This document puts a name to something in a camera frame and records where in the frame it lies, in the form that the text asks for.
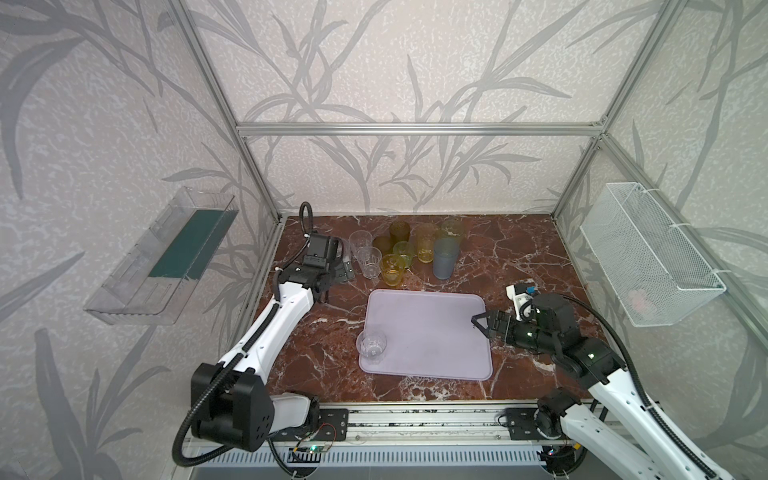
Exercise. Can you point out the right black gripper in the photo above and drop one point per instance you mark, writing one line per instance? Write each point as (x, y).
(501, 327)

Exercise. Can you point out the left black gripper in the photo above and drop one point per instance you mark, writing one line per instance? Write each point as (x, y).
(335, 268)

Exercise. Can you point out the lilac plastic tray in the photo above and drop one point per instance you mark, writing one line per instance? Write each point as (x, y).
(428, 334)

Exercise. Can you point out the yellow short glass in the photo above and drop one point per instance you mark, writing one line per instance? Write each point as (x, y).
(392, 269)

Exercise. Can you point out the clear faceted glass front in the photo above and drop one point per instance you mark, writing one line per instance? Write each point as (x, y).
(371, 345)

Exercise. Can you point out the clear faceted glass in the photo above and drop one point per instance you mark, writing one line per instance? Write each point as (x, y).
(371, 345)
(369, 259)

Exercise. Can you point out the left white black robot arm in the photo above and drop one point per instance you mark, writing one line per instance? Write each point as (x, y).
(231, 407)

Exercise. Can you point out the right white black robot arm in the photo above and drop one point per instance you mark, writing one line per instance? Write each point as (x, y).
(654, 448)

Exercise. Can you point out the clear faceted glass middle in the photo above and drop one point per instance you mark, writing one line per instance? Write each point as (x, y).
(369, 259)

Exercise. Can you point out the amber dotted glass front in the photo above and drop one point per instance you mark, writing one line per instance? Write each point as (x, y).
(384, 243)

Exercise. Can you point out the amber dotted glass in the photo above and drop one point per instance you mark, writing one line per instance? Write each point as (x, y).
(384, 243)
(399, 231)

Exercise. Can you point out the amber dotted glass rear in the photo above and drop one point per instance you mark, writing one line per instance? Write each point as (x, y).
(399, 231)

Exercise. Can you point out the green short glass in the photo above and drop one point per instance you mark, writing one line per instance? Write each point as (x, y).
(406, 250)

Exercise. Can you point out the tall blue frosted glass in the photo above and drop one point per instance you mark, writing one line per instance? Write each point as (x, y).
(446, 252)

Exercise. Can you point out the tall green glass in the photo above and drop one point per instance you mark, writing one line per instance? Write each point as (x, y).
(452, 228)

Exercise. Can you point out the tall yellow glass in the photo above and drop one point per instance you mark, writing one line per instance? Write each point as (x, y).
(424, 238)

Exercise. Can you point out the green sheet in shelf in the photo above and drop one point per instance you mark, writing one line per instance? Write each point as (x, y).
(191, 250)

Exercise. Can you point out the pink object in basket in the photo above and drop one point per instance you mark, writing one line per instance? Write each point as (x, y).
(641, 302)

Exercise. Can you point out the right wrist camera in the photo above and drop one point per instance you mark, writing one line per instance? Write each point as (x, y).
(520, 294)

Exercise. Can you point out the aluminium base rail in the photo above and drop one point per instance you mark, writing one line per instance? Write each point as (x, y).
(430, 423)

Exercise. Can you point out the horizontal aluminium frame bar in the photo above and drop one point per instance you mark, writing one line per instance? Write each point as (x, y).
(255, 129)

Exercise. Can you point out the clear acrylic wall shelf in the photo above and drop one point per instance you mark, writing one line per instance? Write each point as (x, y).
(155, 280)

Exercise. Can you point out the white wire mesh basket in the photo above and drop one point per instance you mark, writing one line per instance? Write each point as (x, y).
(639, 246)

